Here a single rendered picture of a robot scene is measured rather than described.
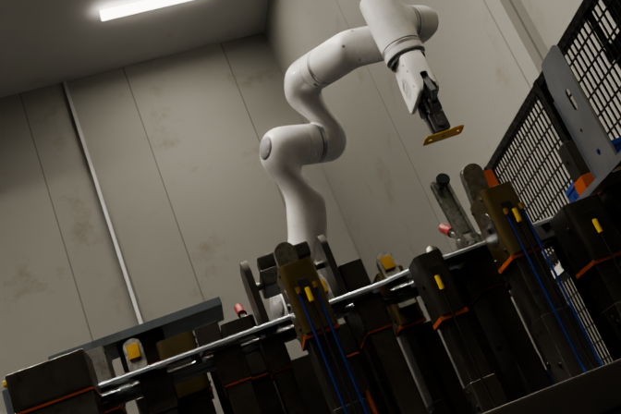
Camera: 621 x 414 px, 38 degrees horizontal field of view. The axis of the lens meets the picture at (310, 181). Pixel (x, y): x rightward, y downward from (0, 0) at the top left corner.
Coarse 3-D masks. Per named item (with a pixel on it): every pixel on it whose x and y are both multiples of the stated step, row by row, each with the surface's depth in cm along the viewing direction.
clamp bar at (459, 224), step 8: (440, 176) 186; (448, 176) 187; (432, 184) 188; (440, 184) 186; (448, 184) 188; (432, 192) 190; (440, 192) 187; (448, 192) 188; (440, 200) 187; (448, 200) 188; (456, 200) 186; (448, 208) 185; (456, 208) 187; (448, 216) 185; (456, 216) 186; (464, 216) 184; (456, 224) 184; (464, 224) 185; (456, 232) 184; (464, 232) 184; (472, 232) 183; (464, 240) 182; (480, 240) 182
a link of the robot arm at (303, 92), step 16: (304, 64) 206; (288, 80) 212; (304, 80) 208; (288, 96) 215; (304, 96) 212; (320, 96) 214; (304, 112) 216; (320, 112) 215; (320, 128) 217; (336, 128) 218; (336, 144) 218; (320, 160) 218
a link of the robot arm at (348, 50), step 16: (432, 16) 187; (352, 32) 196; (368, 32) 196; (432, 32) 188; (320, 48) 201; (336, 48) 195; (352, 48) 194; (368, 48) 195; (320, 64) 201; (336, 64) 197; (352, 64) 196; (368, 64) 197; (320, 80) 205
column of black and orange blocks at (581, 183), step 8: (568, 144) 192; (560, 152) 195; (568, 152) 192; (576, 152) 192; (568, 160) 192; (576, 160) 191; (568, 168) 194; (576, 168) 190; (584, 168) 190; (576, 176) 192; (584, 176) 189; (576, 184) 192; (584, 184) 189; (600, 192) 188
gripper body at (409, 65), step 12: (396, 60) 179; (408, 60) 176; (420, 60) 177; (396, 72) 182; (408, 72) 176; (420, 72) 176; (432, 72) 176; (408, 84) 177; (420, 84) 174; (408, 96) 179; (420, 96) 176; (408, 108) 182
